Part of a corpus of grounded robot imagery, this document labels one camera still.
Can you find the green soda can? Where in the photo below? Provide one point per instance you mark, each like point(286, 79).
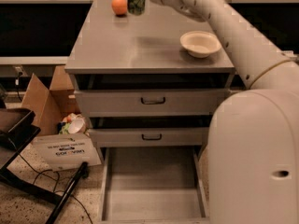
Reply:
point(136, 7)

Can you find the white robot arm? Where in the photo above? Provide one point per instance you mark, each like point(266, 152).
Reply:
point(253, 140)

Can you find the grey drawer cabinet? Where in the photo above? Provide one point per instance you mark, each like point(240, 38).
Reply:
point(143, 53)

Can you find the grey top drawer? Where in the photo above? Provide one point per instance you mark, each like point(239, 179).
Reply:
point(149, 103)

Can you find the grey middle drawer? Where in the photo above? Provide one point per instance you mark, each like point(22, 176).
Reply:
point(149, 137)

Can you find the grey open bottom drawer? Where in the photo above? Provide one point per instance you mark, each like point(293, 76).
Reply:
point(152, 185)

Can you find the orange fruit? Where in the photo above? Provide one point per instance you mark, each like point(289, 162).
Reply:
point(119, 7)

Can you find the white paper bowl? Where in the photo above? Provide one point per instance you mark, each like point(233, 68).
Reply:
point(200, 44)

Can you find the white cup in box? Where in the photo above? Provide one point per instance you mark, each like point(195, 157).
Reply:
point(77, 126)

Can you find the brown cardboard box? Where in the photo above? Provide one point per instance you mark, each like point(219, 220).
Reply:
point(55, 107)

